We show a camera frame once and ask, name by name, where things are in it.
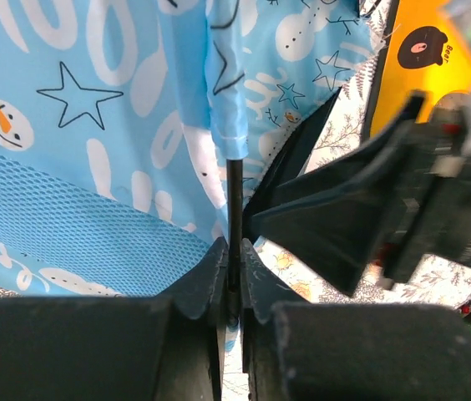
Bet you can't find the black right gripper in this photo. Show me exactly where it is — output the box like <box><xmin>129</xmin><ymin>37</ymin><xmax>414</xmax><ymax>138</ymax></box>
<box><xmin>250</xmin><ymin>94</ymin><xmax>471</xmax><ymax>296</ymax></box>

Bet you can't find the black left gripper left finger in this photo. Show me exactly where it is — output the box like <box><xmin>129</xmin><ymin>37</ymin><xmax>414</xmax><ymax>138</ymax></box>
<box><xmin>0</xmin><ymin>239</ymin><xmax>227</xmax><ymax>400</ymax></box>

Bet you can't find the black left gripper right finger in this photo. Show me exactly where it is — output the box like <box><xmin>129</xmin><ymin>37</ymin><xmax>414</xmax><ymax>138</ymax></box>
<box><xmin>241</xmin><ymin>242</ymin><xmax>471</xmax><ymax>400</ymax></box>

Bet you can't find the blue snowman pet tent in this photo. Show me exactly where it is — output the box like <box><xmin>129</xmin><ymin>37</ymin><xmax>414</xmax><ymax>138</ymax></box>
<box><xmin>0</xmin><ymin>1</ymin><xmax>377</xmax><ymax>296</ymax></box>

